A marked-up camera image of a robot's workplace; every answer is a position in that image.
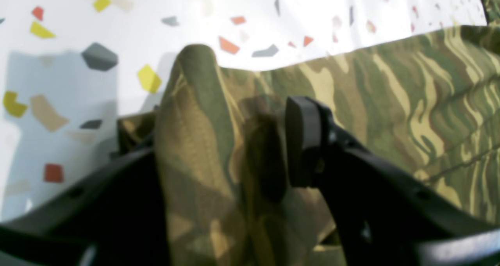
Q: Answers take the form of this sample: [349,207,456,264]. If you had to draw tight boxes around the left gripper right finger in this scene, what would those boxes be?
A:
[285,96,499,266]

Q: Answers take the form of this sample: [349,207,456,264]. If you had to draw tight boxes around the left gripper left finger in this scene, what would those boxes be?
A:
[1,141,170,266]

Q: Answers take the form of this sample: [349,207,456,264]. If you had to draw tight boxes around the camouflage T-shirt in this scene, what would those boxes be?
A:
[118,0,499,266]

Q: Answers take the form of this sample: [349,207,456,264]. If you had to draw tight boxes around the terrazzo patterned table cloth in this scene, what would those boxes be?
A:
[0,0,487,221]

